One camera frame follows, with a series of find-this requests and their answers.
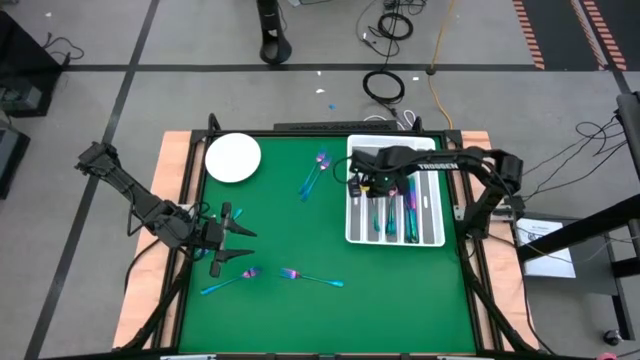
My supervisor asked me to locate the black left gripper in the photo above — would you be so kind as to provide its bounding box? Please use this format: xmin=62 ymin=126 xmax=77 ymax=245
xmin=197 ymin=202 xmax=258 ymax=278

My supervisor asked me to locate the black cabinet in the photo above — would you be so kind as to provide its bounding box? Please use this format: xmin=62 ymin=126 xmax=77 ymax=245
xmin=0 ymin=10 xmax=65 ymax=119

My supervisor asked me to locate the yellow floor cable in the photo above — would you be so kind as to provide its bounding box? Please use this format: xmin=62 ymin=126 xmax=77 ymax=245
xmin=427 ymin=0 xmax=457 ymax=130

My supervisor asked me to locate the black equipment case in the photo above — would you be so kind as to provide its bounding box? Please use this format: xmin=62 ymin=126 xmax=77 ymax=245
xmin=0 ymin=123 xmax=31 ymax=200

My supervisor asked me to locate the white round plate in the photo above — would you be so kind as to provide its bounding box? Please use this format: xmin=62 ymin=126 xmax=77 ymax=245
xmin=204 ymin=132 xmax=263 ymax=184

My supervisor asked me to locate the black diagonal beam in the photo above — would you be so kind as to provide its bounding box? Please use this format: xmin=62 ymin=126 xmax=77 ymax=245
xmin=516 ymin=193 xmax=640 ymax=262

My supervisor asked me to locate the black upright post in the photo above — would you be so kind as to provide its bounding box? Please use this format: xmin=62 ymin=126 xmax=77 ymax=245
xmin=615 ymin=91 xmax=640 ymax=181

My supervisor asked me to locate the black metal table frame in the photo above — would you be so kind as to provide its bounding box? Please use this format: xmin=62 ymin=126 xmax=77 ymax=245
xmin=117 ymin=112 xmax=541 ymax=360

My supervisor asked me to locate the white paper sheet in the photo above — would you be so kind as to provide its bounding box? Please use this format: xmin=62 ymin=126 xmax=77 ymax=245
xmin=513 ymin=216 xmax=577 ymax=280

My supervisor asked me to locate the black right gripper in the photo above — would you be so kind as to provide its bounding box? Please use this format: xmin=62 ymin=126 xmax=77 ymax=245
xmin=349 ymin=146 xmax=409 ymax=199

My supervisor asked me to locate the white cutlery tray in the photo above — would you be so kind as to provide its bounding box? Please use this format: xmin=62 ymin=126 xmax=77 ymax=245
xmin=344 ymin=132 xmax=446 ymax=249

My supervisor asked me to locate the coiled black floor cable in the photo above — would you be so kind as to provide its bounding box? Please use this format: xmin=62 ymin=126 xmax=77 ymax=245
xmin=377 ymin=12 xmax=414 ymax=41
xmin=362 ymin=69 xmax=406 ymax=105

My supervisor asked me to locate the black pedestal stand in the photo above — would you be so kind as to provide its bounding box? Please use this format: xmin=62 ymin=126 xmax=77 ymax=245
xmin=255 ymin=0 xmax=294 ymax=65

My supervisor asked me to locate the green table mat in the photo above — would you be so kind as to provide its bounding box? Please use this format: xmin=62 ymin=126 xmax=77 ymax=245
xmin=178 ymin=133 xmax=477 ymax=355

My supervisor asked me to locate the white floor cable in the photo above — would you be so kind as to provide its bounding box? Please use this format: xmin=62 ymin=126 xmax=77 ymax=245
xmin=363 ymin=108 xmax=417 ymax=130

